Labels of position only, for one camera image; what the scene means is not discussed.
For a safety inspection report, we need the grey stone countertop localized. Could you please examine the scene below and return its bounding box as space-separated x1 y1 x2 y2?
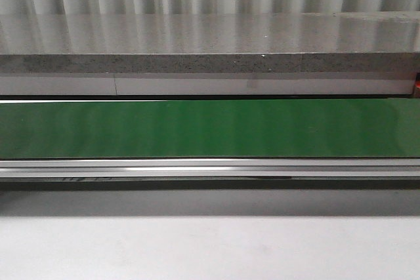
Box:
1 12 419 98

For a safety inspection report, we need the green conveyor belt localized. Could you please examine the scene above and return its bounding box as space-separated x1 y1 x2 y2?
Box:
1 98 419 159

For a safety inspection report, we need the red object at right edge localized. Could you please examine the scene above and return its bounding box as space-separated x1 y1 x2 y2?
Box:
413 73 420 98

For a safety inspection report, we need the aluminium conveyor front rail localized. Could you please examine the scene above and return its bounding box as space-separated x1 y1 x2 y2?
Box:
1 157 419 191

